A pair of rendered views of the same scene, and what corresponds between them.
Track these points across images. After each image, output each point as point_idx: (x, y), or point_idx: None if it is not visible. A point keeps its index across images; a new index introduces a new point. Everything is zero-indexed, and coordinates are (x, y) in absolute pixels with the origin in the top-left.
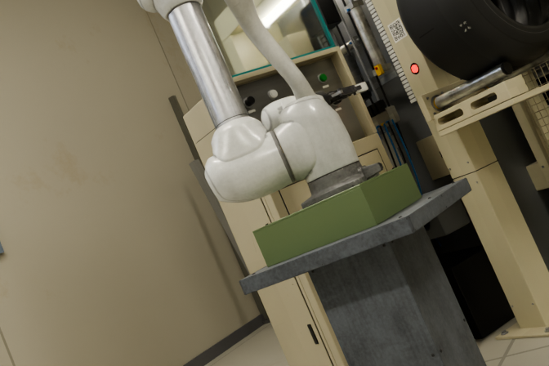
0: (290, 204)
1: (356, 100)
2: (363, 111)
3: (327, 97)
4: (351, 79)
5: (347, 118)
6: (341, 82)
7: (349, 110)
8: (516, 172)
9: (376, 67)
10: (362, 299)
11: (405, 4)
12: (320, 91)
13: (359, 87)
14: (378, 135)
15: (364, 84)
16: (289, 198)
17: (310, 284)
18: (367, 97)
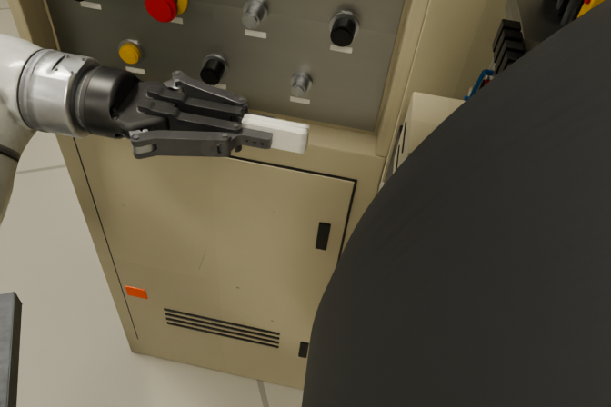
0: (88, 157)
1: (395, 67)
2: (386, 104)
3: (104, 125)
4: (414, 18)
5: (352, 80)
6: None
7: (372, 66)
8: None
9: None
10: None
11: (326, 303)
12: (104, 92)
13: (257, 143)
14: (385, 163)
15: (297, 139)
16: (90, 148)
17: (95, 245)
18: None
